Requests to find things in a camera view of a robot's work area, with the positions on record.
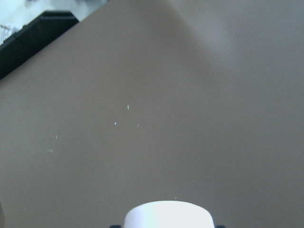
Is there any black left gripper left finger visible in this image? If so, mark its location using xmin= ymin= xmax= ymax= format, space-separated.
xmin=109 ymin=225 xmax=123 ymax=228

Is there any pink plastic cup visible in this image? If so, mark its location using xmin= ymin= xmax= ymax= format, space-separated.
xmin=123 ymin=200 xmax=215 ymax=228

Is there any black long case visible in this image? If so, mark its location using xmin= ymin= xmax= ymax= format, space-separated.
xmin=0 ymin=10 xmax=79 ymax=78

